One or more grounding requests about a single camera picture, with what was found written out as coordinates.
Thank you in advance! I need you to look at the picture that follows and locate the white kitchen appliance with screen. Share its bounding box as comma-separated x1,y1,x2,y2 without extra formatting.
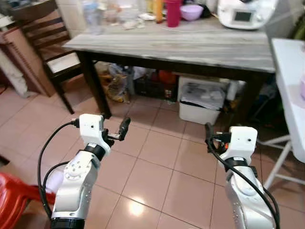
217,0,278,31

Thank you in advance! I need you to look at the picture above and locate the dark wooden chair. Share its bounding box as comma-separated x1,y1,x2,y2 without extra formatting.
11,0,84,115

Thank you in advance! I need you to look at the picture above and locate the round orange object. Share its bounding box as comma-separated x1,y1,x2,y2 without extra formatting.
158,70,177,86

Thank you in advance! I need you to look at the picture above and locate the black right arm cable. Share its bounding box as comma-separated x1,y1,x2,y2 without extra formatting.
205,138,281,229

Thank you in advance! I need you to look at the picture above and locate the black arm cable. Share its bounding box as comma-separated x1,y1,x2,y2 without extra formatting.
37,120,80,207
205,138,281,229

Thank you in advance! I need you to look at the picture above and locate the red plastic stool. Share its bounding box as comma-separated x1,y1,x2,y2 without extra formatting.
0,171,56,229

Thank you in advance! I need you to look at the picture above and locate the marble top dark leg table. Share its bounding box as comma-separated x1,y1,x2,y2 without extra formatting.
63,18,276,127

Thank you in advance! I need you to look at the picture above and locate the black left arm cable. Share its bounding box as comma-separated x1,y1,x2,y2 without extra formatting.
37,120,80,207

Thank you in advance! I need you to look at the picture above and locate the brown wooden board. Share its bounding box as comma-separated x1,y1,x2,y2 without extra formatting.
0,26,56,97

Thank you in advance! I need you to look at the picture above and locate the printed food bag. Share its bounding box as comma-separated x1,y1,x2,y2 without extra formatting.
105,64,131,104

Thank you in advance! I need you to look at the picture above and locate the clear plastic food container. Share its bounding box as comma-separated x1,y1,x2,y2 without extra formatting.
116,7,142,30

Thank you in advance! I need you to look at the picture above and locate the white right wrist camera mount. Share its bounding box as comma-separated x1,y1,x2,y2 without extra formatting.
223,126,258,162

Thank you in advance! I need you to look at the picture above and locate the small purple bowl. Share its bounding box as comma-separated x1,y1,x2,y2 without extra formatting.
180,5,204,22

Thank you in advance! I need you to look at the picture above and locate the white plastic storage box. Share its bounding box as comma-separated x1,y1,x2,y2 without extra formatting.
177,75,229,126

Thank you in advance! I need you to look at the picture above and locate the magenta plastic cup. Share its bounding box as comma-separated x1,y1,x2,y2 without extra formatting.
164,0,183,28

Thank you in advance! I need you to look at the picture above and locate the white plastic bottle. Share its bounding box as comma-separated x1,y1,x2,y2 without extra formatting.
226,80,239,102

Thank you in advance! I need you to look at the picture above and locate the orange bottle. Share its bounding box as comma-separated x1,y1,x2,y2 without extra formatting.
154,0,164,24

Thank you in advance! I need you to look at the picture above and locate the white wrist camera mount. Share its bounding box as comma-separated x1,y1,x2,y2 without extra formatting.
78,114,113,154
223,126,258,162

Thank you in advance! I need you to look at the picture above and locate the white folding table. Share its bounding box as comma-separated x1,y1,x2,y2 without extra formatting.
260,38,305,190

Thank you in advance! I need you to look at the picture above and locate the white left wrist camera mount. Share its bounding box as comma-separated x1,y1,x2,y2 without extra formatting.
78,114,113,154

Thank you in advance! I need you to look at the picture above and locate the clear plastic jar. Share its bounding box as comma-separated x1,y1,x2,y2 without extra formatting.
82,1,103,35

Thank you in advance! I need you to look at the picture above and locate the black plastic crate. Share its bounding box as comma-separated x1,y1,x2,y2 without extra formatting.
134,75,178,101

